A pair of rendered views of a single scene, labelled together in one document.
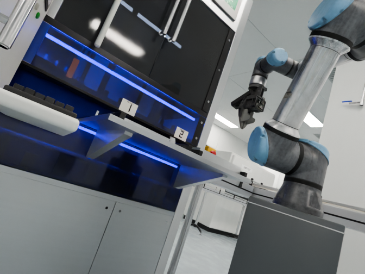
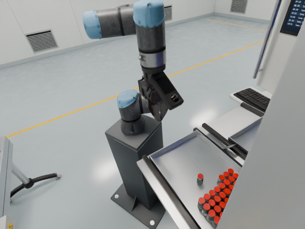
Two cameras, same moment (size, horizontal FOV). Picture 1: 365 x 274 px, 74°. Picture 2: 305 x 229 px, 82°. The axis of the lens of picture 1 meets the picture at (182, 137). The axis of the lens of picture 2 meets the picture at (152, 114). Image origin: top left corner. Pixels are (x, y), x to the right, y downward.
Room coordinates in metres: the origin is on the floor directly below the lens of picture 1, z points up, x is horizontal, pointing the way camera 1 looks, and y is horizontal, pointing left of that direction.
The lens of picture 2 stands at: (1.54, -0.22, 1.51)
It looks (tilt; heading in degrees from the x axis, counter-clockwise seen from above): 40 degrees down; 186
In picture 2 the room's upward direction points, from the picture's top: 6 degrees counter-clockwise
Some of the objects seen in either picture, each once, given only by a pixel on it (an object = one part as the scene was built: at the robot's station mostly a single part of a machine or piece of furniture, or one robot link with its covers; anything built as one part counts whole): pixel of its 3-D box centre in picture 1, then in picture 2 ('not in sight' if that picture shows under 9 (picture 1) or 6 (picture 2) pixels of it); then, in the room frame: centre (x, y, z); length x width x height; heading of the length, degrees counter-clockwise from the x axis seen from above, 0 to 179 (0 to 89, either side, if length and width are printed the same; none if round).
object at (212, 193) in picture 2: not in sight; (218, 190); (1.24, -0.05, 0.90); 0.18 x 0.02 x 0.05; 123
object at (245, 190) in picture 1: (219, 174); not in sight; (1.77, -0.34, 0.92); 0.69 x 0.15 x 0.16; 123
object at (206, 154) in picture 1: (196, 158); (200, 172); (1.16, -0.10, 0.90); 0.34 x 0.26 x 0.04; 33
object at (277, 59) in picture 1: (276, 62); (141, 19); (0.96, -0.28, 1.39); 0.11 x 0.11 x 0.08; 8
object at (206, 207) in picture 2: not in sight; (223, 196); (1.26, -0.04, 0.90); 0.18 x 0.02 x 0.05; 123
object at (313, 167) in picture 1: (305, 162); (130, 104); (0.78, -0.42, 0.96); 0.13 x 0.12 x 0.14; 98
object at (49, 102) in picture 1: (45, 110); (267, 105); (0.67, 0.38, 0.82); 0.40 x 0.14 x 0.02; 27
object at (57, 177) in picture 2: not in sight; (31, 185); (0.77, -1.50, 0.07); 0.50 x 0.08 x 0.14; 123
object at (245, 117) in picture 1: (245, 118); (160, 107); (1.05, -0.24, 1.13); 0.06 x 0.03 x 0.09; 33
